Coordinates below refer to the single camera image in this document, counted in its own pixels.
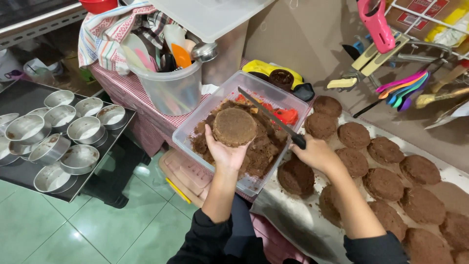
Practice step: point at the beige wooden tongs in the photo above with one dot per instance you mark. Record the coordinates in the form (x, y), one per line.
(377, 57)

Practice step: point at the yellow black oven glove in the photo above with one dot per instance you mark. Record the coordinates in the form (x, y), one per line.
(256, 68)

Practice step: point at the black white checked cloth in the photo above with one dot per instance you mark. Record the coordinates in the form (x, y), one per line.
(157, 25)

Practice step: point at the group of round metal tins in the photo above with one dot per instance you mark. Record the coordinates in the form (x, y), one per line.
(55, 146)

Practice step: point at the wooden pastry brush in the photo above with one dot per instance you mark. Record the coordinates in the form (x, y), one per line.
(432, 98)

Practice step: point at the clear plastic bag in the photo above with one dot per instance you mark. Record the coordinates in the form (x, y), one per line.
(40, 71)

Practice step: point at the large white lidded storage box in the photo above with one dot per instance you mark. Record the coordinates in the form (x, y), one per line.
(220, 22)

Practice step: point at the round chocolate cake layer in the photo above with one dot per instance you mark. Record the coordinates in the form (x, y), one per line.
(234, 126)

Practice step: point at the black baking tray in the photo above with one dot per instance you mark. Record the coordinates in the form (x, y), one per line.
(22, 95)

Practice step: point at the small brown round jar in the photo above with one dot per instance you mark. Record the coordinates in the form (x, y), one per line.
(281, 79)

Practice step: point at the clear plastic utensil bucket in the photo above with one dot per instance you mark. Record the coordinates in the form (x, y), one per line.
(172, 91)

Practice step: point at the metal ladle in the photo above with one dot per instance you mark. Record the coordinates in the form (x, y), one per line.
(204, 51)

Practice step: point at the black plastic stool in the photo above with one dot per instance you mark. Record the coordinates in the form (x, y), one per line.
(117, 172)

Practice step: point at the person's black clothing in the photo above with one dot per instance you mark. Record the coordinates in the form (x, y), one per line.
(220, 242)

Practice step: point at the orange silicone spatula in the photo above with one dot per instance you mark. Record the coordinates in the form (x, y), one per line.
(181, 55)

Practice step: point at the pile of chocolate cake scraps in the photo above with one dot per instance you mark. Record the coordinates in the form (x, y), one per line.
(263, 150)

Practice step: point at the white baking paper sheet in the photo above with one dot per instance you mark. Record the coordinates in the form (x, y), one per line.
(293, 220)

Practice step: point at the person's right fingers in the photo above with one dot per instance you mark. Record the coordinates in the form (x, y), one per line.
(298, 151)

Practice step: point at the group of chocolate cake rounds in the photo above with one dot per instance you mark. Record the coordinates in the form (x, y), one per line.
(384, 183)

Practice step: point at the person's left hand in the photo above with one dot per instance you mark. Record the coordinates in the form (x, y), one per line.
(225, 157)

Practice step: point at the pink plastic lid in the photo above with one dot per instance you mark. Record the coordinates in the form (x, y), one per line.
(187, 172)

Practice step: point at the metal shelf rack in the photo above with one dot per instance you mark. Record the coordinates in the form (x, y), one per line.
(36, 22)

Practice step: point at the white plastic spatula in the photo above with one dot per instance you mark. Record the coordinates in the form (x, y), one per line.
(133, 49)

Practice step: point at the cardboard box with red label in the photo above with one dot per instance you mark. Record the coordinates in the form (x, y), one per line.
(417, 13)

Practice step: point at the yellow plastic packet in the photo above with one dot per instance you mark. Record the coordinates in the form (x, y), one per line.
(445, 27)

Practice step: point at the pink silicone spatula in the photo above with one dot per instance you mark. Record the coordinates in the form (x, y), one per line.
(146, 60)

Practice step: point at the striped patterned kitchen towel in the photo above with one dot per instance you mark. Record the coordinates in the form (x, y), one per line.
(100, 36)

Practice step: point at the colourful measuring spoon set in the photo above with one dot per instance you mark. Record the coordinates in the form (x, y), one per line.
(403, 90)

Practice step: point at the red orange plastic scraps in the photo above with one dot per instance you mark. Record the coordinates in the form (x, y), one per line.
(286, 116)

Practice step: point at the red plastic bowl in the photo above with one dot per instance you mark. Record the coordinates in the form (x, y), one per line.
(97, 5)

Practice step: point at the person's right hand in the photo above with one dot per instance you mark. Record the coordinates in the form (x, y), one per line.
(318, 156)

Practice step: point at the clear plastic container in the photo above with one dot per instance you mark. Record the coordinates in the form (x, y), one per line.
(205, 124)

